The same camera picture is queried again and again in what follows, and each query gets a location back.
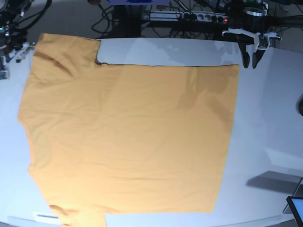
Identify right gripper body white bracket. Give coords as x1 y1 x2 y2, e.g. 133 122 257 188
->
0 42 33 79

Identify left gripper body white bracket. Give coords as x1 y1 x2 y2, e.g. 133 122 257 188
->
222 28 282 50

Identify orange T-shirt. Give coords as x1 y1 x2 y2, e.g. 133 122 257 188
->
18 34 239 227

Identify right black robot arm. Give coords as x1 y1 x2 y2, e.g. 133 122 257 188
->
0 0 52 80

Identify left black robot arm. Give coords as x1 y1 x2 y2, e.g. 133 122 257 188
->
222 0 303 68

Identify dark round object right edge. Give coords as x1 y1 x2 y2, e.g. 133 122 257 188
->
296 95 303 116

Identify white power strip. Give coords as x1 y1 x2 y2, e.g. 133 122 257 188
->
142 11 229 24

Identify grey tablet stand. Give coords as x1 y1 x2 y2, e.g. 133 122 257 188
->
283 178 303 214

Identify white flat label strip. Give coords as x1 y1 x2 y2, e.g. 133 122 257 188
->
33 212 59 222

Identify tablet with blue screen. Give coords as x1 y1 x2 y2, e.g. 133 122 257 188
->
292 199 303 227

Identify black tangled cables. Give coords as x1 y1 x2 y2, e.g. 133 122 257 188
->
90 4 114 39

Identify black table frame post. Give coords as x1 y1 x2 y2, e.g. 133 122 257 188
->
113 5 143 38

